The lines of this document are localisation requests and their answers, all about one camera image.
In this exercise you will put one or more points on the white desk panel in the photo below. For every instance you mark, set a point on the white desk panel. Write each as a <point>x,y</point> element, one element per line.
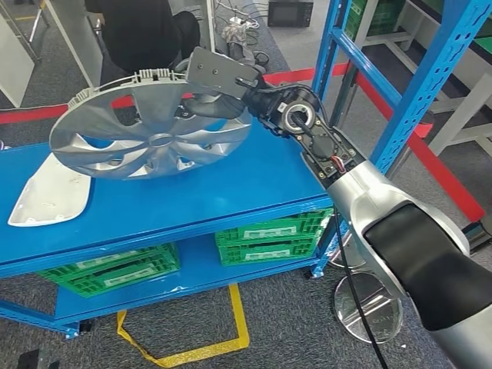
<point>15,61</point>
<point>73,35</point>

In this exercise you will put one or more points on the silver wheel hubcap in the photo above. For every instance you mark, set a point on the silver wheel hubcap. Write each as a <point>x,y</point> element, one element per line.
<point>115,117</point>

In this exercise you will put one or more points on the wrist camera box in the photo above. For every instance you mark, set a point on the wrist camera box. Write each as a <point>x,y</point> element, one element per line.
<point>219,71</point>
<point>29,360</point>

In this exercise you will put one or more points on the white workbench frame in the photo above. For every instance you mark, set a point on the white workbench frame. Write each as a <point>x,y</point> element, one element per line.
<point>461,112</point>

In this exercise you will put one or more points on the red barrier belt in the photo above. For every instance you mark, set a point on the red barrier belt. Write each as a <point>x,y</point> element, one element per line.
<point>446,174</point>
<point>30,113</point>

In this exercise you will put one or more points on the grey bag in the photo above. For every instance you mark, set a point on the grey bag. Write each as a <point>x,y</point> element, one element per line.
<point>238,40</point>

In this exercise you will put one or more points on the green workbench mat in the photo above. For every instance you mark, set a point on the green workbench mat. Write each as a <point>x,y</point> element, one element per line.
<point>485,45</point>

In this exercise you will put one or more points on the white power strip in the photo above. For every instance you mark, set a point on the white power strip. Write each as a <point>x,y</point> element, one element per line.
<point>238,20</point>

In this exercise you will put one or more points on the black microwave oven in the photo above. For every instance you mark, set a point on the black microwave oven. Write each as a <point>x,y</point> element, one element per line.
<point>290,12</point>

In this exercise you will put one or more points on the white desk leg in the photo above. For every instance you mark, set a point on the white desk leg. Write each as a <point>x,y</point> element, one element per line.
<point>209,20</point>

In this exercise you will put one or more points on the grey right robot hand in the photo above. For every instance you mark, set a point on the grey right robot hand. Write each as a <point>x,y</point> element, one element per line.
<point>215,108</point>

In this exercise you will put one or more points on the white plastic mirror cover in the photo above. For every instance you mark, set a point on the white plastic mirror cover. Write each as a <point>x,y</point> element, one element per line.
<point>50,198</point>

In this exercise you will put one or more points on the blue metal shelf rack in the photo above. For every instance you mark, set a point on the blue metal shelf rack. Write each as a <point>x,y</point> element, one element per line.
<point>211,178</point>

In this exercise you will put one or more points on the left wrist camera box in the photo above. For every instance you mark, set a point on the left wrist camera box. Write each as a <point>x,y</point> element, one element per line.
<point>29,360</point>

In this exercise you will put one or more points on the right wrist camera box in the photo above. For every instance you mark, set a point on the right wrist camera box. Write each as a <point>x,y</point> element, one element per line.
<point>219,71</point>

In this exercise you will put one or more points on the green folded plastic crate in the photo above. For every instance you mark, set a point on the green folded plastic crate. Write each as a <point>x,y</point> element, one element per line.
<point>269,232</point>
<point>265,253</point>
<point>96,265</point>
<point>127,282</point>

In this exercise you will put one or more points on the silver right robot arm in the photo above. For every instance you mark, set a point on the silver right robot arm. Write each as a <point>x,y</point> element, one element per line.
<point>384,203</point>

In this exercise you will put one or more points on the person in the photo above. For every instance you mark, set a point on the person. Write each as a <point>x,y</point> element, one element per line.
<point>134,30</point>

